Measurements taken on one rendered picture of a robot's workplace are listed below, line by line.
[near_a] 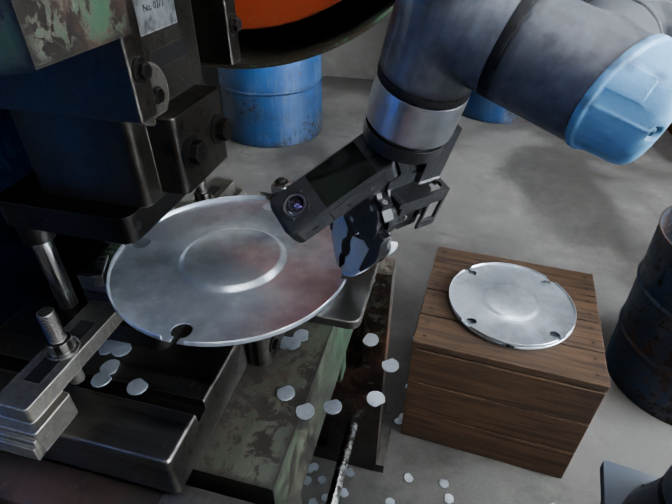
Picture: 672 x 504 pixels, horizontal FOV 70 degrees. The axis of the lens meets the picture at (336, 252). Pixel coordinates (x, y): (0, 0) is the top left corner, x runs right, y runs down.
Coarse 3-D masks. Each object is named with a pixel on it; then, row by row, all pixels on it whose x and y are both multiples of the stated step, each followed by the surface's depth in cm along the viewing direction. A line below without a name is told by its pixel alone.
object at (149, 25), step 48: (144, 0) 43; (144, 48) 44; (192, 48) 51; (192, 96) 50; (48, 144) 47; (96, 144) 45; (144, 144) 46; (192, 144) 47; (48, 192) 50; (96, 192) 49; (144, 192) 47
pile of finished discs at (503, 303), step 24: (480, 264) 126; (504, 264) 127; (456, 288) 119; (480, 288) 119; (504, 288) 118; (528, 288) 119; (552, 288) 119; (456, 312) 112; (480, 312) 112; (504, 312) 112; (528, 312) 112; (552, 312) 112; (480, 336) 107; (504, 336) 106; (528, 336) 106; (552, 336) 108
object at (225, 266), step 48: (192, 240) 62; (240, 240) 61; (288, 240) 62; (144, 288) 55; (192, 288) 55; (240, 288) 55; (288, 288) 55; (336, 288) 55; (192, 336) 49; (240, 336) 49
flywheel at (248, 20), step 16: (240, 0) 74; (256, 0) 73; (272, 0) 73; (288, 0) 72; (304, 0) 71; (320, 0) 71; (336, 0) 70; (240, 16) 75; (256, 16) 74; (272, 16) 74; (288, 16) 73; (304, 16) 73
